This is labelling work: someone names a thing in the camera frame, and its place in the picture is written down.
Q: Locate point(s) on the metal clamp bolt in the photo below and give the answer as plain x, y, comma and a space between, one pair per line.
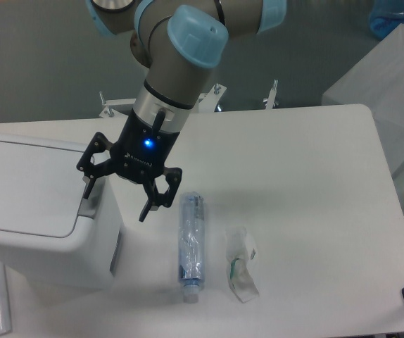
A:
270, 102

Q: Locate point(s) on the white mounting bracket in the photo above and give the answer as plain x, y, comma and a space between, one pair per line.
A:
115, 107
210, 101

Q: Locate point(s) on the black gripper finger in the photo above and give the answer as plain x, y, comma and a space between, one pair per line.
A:
155, 199
95, 162

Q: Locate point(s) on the white right mounting bracket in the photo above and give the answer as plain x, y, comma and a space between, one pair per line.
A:
210, 101

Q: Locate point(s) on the white left mounting bracket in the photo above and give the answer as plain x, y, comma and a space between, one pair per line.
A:
115, 107

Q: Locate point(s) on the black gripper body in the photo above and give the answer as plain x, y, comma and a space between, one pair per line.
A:
141, 151

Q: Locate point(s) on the crumpled clear plastic wrapper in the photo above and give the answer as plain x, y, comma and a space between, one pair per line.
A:
243, 264

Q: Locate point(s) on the blue plastic bag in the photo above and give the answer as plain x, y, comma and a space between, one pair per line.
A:
384, 17

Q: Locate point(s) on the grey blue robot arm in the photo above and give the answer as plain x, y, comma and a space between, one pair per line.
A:
184, 41

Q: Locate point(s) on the white push-lid trash can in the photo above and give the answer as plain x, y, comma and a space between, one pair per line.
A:
49, 230

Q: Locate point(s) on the crushed clear plastic bottle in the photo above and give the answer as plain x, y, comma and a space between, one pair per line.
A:
191, 246

